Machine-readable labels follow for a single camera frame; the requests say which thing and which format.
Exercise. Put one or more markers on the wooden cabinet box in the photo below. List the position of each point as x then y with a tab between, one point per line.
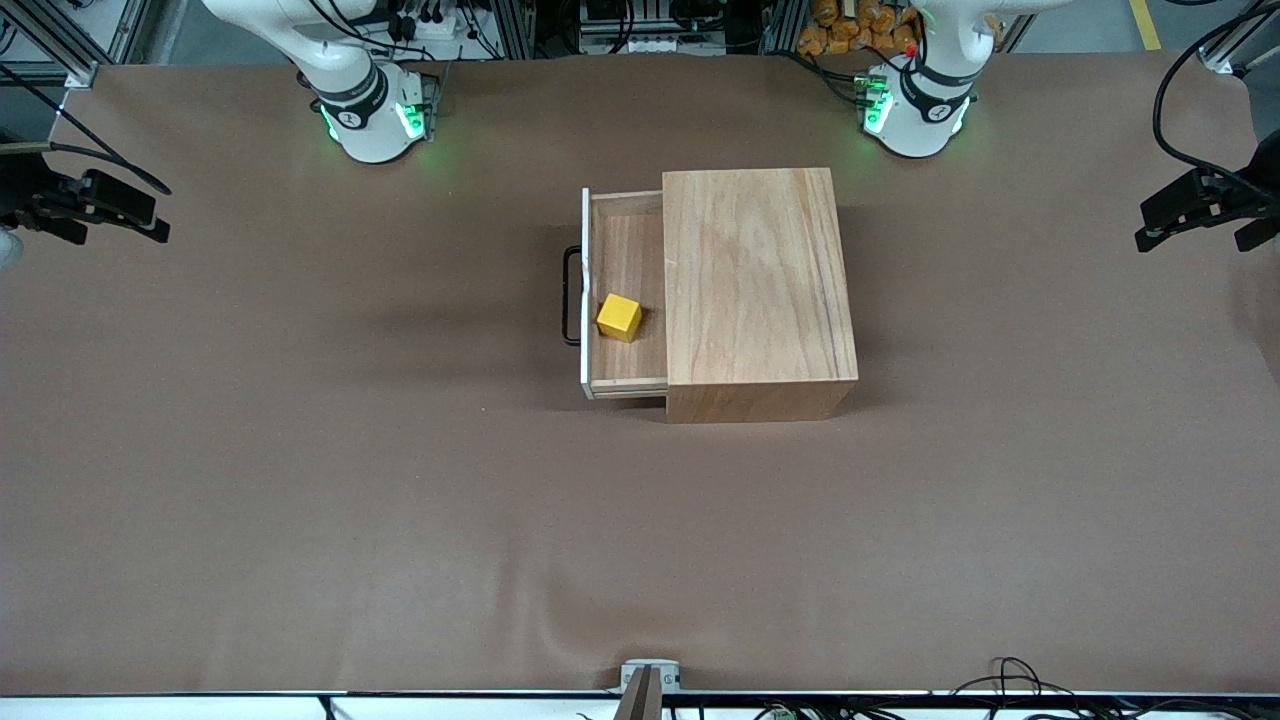
760	290

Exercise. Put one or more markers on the grey metal table clamp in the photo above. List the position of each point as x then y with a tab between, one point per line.
630	675

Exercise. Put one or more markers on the aluminium frame profile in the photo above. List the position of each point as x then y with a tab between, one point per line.
70	65
1225	55

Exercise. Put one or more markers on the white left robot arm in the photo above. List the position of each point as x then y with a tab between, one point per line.
930	110

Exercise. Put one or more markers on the bag of orange objects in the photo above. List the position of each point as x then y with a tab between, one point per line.
840	35

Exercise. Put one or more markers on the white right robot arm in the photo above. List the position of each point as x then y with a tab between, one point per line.
350	70

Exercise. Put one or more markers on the silver electronics box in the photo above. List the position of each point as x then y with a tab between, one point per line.
640	40

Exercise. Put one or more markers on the yellow wooden block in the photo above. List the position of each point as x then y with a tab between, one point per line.
618	318

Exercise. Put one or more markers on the white power strip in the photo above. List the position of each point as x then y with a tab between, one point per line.
430	35

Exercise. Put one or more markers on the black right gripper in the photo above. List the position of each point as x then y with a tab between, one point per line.
22	190

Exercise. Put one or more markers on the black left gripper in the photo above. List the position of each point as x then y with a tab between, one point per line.
1262	172

